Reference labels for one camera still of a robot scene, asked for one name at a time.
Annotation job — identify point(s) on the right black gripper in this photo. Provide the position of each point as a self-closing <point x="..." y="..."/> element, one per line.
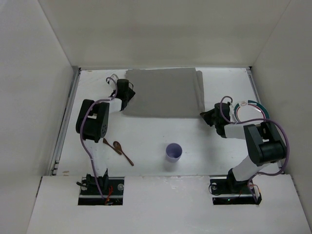
<point x="209" y="117"/>

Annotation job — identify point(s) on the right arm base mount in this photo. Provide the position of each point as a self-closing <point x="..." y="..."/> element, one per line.
<point x="243" y="193"/>

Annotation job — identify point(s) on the grey cloth placemat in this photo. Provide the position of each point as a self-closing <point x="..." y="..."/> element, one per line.
<point x="166" y="93"/>

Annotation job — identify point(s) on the brown wooden fork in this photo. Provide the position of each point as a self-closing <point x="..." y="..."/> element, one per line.
<point x="107" y="143"/>

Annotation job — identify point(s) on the purple plastic cup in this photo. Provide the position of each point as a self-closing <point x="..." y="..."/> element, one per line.
<point x="173" y="152"/>

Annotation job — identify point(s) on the white plate with green rim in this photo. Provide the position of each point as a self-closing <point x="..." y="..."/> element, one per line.
<point x="248" y="109"/>

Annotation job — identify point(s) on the brown wooden spoon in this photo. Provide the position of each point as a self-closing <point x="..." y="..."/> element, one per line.
<point x="117" y="146"/>

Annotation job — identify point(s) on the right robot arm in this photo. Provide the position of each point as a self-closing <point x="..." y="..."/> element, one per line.
<point x="265" y="139"/>

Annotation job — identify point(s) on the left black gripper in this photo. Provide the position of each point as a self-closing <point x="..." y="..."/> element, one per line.
<point x="129" y="95"/>

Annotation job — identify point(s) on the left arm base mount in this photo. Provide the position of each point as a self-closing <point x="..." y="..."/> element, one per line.
<point x="112" y="192"/>

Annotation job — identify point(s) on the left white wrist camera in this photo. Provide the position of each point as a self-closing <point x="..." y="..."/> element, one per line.
<point x="112" y="80"/>

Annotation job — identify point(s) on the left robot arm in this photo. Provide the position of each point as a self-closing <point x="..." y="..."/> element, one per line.
<point x="92" y="121"/>

